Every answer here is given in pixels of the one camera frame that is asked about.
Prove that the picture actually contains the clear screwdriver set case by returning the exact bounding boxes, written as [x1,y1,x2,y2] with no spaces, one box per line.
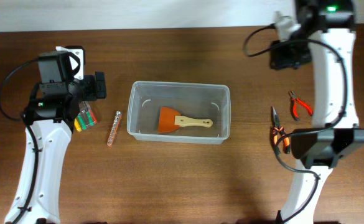
[74,101,97,132]

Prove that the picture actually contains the orange black needle-nose pliers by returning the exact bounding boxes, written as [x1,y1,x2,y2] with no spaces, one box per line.
[271,106,291,154]

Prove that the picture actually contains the orange scraper wooden handle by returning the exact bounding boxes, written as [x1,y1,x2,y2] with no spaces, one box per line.
[157,106,213,133]

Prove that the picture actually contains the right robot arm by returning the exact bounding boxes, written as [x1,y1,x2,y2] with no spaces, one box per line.
[275,0,364,223]

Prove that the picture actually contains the clear plastic container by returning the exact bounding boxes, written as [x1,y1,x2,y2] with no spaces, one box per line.
[127,81,231,144]

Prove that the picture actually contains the red black small pliers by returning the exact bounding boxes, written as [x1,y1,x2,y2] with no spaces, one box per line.
[288,90,314,121]

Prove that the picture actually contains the orange socket rail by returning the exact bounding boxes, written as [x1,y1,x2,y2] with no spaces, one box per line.
[106,111,123,147]

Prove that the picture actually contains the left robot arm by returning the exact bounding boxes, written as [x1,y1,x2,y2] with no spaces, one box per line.
[4,45,106,223]

